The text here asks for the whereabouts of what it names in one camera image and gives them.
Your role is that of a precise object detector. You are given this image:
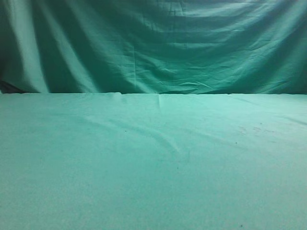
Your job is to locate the green backdrop cloth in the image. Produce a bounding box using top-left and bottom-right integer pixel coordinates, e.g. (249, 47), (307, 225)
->
(0, 0), (307, 94)

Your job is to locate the green table cloth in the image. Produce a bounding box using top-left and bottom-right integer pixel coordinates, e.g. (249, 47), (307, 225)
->
(0, 93), (307, 230)

